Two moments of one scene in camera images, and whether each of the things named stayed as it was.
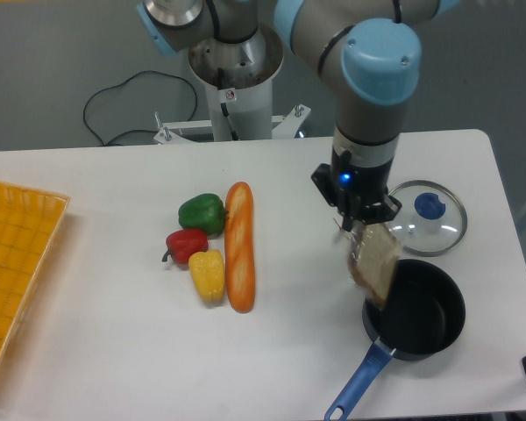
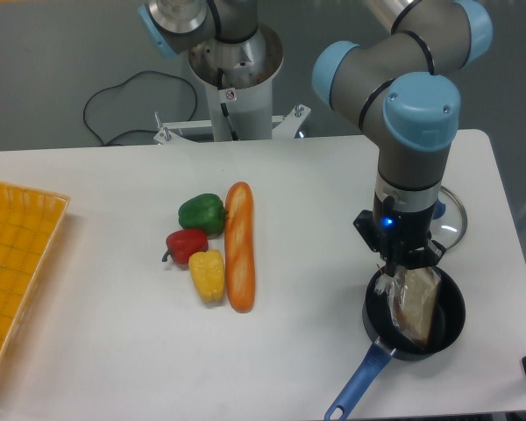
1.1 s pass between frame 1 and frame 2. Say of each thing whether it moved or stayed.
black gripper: moved
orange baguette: stayed
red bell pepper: stayed
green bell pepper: stayed
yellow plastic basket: stayed
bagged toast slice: moved
